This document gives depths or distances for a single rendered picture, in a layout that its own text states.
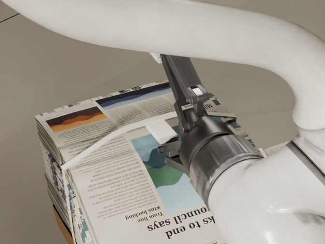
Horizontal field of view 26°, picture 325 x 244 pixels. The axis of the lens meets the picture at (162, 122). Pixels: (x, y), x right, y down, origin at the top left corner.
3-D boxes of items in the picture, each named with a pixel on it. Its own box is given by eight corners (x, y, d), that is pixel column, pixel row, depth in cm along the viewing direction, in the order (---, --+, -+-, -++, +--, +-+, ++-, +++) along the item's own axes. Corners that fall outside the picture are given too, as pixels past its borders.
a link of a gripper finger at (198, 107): (189, 137, 91) (201, 127, 86) (176, 99, 92) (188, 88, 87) (205, 132, 92) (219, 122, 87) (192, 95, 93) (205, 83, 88)
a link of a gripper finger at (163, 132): (178, 135, 103) (179, 139, 103) (159, 113, 108) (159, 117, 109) (159, 140, 102) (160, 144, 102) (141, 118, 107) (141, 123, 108)
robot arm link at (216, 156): (205, 228, 85) (184, 197, 89) (271, 205, 87) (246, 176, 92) (207, 170, 79) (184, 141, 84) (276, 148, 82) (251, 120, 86)
